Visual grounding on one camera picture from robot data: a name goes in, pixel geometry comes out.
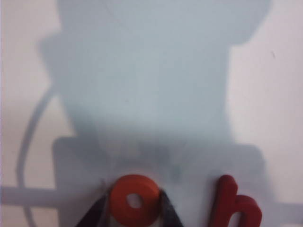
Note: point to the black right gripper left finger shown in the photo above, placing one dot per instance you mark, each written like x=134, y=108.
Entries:
x=97, y=215

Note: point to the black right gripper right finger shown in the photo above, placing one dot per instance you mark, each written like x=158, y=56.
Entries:
x=169, y=212

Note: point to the orange letter o magnet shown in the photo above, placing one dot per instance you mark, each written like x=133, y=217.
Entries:
x=118, y=203

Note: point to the red letter h magnet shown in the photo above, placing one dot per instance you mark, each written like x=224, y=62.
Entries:
x=225, y=201

